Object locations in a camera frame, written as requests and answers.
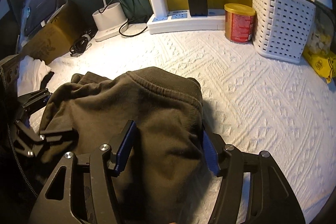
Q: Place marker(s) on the white plastic basket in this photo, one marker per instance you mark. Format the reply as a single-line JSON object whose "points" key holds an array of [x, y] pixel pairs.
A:
{"points": [[281, 24]]}

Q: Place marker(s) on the white garment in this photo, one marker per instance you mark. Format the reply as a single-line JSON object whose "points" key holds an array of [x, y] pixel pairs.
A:
{"points": [[31, 71]]}

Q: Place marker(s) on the cardboard box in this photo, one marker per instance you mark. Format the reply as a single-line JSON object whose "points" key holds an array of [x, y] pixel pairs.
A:
{"points": [[52, 40]]}

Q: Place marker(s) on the red can with gold lid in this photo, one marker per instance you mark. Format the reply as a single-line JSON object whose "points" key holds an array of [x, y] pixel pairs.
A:
{"points": [[239, 26]]}

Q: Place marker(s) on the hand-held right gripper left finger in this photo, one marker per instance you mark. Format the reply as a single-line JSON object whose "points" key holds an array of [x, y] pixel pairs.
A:
{"points": [[126, 150]]}

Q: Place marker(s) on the brown t-shirt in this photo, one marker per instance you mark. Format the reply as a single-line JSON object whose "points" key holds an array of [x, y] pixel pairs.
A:
{"points": [[157, 108]]}

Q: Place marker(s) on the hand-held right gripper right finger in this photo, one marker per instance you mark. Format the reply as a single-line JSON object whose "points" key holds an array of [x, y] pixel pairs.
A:
{"points": [[210, 153]]}

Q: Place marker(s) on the glass jar with white lid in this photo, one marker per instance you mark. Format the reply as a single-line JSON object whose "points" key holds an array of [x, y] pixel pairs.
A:
{"points": [[320, 35]]}

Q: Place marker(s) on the yellow snack bag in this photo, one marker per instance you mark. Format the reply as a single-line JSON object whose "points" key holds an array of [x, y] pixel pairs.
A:
{"points": [[319, 64]]}

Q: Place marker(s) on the black charger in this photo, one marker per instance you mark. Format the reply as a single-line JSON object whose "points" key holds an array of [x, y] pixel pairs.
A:
{"points": [[197, 1]]}

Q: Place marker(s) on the white textured bedspread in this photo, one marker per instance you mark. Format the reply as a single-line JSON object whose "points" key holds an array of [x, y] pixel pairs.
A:
{"points": [[262, 121]]}

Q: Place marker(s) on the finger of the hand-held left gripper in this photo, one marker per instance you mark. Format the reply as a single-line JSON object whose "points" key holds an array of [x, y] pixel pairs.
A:
{"points": [[34, 99], [31, 142]]}

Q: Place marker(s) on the white charger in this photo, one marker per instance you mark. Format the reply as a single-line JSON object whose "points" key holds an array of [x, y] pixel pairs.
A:
{"points": [[158, 5]]}

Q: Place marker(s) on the white power strip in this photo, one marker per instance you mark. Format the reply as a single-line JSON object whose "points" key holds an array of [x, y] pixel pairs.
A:
{"points": [[183, 24]]}

